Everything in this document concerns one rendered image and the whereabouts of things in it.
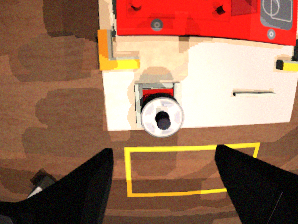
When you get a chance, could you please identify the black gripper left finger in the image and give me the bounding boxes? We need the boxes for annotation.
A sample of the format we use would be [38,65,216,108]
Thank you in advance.
[0,148,114,224]

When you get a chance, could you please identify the yellow rectangular outline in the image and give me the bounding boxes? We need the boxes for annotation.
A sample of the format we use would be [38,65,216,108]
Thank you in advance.
[124,141,259,197]

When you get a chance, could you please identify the black and grey wheel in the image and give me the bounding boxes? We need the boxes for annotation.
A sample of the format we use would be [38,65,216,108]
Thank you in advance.
[141,92,185,139]

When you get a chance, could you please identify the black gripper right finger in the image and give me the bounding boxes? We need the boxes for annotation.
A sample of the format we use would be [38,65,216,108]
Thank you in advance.
[214,145,298,224]

